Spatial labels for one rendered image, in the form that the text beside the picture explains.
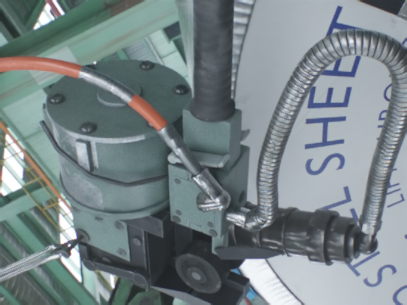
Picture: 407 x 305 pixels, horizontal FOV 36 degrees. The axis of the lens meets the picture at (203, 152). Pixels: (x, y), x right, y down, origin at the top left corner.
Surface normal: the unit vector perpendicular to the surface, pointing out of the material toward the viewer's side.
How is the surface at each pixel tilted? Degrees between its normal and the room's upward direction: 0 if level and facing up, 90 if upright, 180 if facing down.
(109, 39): 90
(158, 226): 58
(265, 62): 90
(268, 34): 90
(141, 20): 90
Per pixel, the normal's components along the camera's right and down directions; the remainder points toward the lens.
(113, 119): 0.00, -0.79
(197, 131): -0.47, 0.54
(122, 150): 0.10, 0.62
